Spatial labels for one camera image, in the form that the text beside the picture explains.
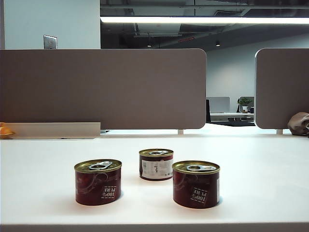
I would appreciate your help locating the red can white label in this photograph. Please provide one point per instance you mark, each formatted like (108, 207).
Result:
(155, 168)

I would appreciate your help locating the red can swirl print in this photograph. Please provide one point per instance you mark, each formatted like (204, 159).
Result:
(186, 191)
(91, 186)

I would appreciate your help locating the wide brown desk partition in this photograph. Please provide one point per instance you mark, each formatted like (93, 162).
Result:
(103, 87)

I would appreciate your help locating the grey distant desk partition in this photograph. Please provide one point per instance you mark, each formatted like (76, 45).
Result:
(219, 104)

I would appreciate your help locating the white distant desk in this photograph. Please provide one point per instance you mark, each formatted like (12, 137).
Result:
(229, 116)

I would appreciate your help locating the green potted plant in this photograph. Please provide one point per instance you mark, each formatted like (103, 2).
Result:
(245, 102)

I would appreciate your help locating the black ceiling spot lamp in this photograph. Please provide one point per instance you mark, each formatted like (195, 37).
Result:
(217, 43)

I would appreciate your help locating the white desktop riser box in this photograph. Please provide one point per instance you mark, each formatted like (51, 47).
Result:
(58, 130)

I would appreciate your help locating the long ceiling light strip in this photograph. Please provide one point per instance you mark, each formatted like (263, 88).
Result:
(205, 19)

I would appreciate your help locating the narrow brown desk partition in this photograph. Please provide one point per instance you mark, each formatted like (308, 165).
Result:
(282, 89)

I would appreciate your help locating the brown cloth bag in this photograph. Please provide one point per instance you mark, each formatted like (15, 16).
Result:
(298, 123)

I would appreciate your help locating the orange fruit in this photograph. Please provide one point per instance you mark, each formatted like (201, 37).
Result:
(5, 131)

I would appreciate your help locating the white partition foot bracket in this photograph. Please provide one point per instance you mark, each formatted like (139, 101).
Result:
(180, 131)
(279, 131)

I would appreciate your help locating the grey ceiling air duct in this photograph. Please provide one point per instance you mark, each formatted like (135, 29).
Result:
(159, 29)

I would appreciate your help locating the metal wall plate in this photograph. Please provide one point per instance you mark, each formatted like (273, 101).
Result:
(50, 41)

